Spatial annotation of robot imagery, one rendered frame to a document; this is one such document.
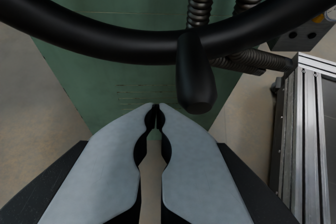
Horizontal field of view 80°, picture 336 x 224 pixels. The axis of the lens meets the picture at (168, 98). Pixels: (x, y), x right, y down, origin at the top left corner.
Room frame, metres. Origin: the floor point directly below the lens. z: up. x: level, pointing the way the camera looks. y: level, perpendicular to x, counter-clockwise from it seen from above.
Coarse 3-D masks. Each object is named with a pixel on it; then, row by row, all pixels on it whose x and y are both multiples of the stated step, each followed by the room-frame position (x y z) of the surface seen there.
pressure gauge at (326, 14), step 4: (332, 8) 0.28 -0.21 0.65; (324, 12) 0.27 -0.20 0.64; (328, 12) 0.27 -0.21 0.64; (332, 12) 0.28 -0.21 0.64; (316, 16) 0.30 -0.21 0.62; (320, 16) 0.30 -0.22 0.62; (324, 16) 0.27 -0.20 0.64; (328, 16) 0.28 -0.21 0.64; (332, 16) 0.28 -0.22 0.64; (312, 20) 0.30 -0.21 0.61; (316, 20) 0.30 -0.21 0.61; (320, 20) 0.30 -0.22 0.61; (328, 20) 0.27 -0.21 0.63; (332, 20) 0.27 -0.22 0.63
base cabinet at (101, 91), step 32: (64, 0) 0.27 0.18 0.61; (96, 0) 0.28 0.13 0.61; (128, 0) 0.29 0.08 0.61; (160, 0) 0.30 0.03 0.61; (224, 0) 0.32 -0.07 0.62; (64, 64) 0.27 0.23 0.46; (96, 64) 0.27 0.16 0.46; (128, 64) 0.29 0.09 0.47; (96, 96) 0.27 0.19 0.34; (128, 96) 0.28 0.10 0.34; (160, 96) 0.30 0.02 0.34; (224, 96) 0.33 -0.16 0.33; (96, 128) 0.26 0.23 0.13
